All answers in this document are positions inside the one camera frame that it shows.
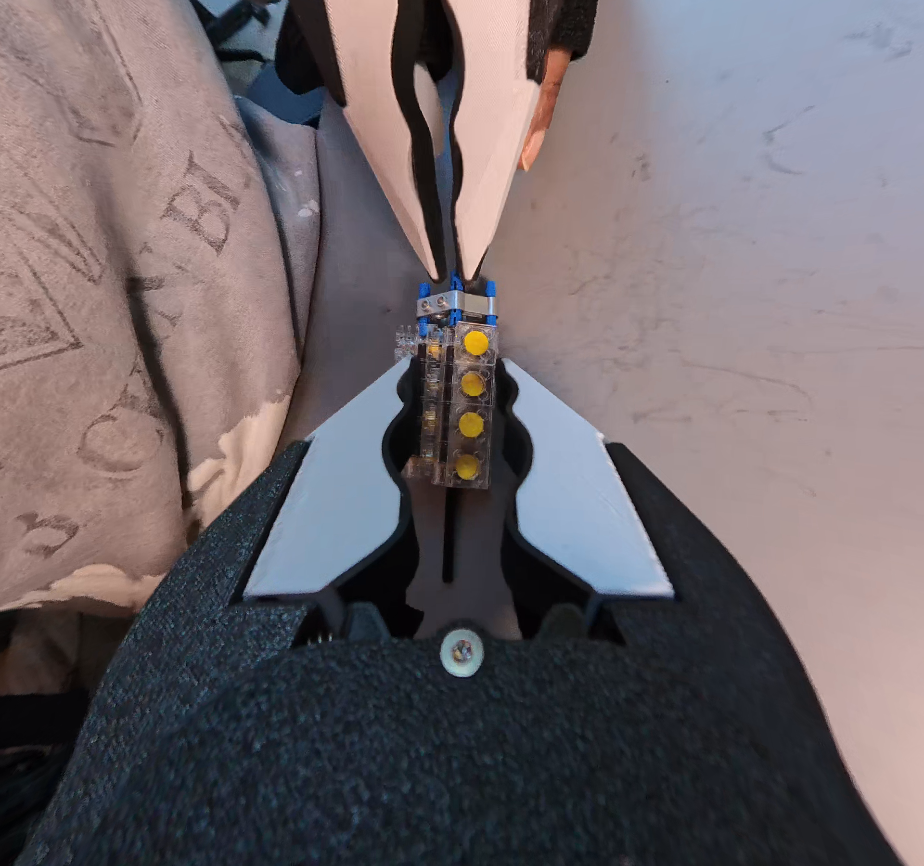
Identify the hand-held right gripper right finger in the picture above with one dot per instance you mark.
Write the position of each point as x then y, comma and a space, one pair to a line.
585, 512

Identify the person's left hand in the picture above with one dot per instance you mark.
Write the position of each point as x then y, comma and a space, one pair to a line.
563, 7

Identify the person in grey hoodie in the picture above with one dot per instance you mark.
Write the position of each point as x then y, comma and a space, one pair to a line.
108, 230

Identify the grey desk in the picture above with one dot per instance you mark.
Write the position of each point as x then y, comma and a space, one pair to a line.
722, 303

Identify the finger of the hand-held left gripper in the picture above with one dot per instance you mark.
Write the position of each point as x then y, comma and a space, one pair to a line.
361, 50
498, 86

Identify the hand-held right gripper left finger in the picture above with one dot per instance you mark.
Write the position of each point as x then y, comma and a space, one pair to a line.
332, 512

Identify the clear toy brick engine model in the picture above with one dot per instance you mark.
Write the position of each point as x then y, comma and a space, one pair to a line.
473, 382

